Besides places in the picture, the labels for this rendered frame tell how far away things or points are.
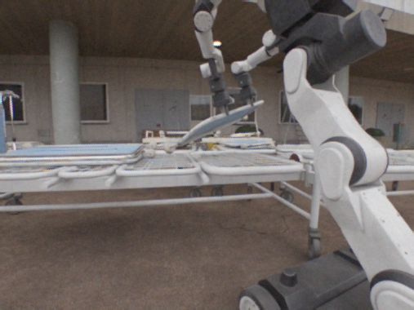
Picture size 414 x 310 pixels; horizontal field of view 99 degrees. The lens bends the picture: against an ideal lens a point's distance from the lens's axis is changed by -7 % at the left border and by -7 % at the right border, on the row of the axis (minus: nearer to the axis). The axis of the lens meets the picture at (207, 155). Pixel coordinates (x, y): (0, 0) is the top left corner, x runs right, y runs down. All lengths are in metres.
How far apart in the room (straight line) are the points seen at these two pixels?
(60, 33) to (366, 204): 5.96
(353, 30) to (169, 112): 6.68
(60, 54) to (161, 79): 3.10
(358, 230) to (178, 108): 6.79
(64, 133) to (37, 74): 3.50
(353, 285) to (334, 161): 0.43
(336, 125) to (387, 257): 0.35
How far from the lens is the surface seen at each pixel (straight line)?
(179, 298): 0.94
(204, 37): 0.99
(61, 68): 5.70
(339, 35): 0.69
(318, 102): 0.68
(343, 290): 0.80
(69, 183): 1.08
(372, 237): 0.64
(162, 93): 7.20
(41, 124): 8.32
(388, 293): 0.62
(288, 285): 0.69
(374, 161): 0.64
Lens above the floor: 0.65
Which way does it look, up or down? 6 degrees down
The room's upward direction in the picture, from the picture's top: straight up
